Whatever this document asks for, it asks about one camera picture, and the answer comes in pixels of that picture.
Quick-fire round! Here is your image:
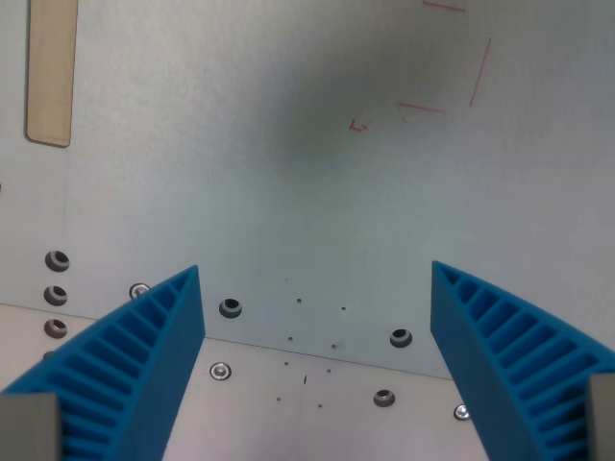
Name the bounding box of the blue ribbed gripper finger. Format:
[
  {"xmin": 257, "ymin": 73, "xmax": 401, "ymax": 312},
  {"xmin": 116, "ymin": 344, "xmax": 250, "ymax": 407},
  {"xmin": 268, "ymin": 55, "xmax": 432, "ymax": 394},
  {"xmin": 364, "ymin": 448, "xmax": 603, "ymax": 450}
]
[
  {"xmin": 0, "ymin": 264, "xmax": 207, "ymax": 461},
  {"xmin": 430, "ymin": 260, "xmax": 615, "ymax": 461}
]

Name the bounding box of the light wooden strip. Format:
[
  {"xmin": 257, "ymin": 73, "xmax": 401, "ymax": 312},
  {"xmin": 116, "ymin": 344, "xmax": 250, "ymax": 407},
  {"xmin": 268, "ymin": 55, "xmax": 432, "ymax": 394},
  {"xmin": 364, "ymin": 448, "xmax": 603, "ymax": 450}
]
[{"xmin": 24, "ymin": 0, "xmax": 79, "ymax": 148}]

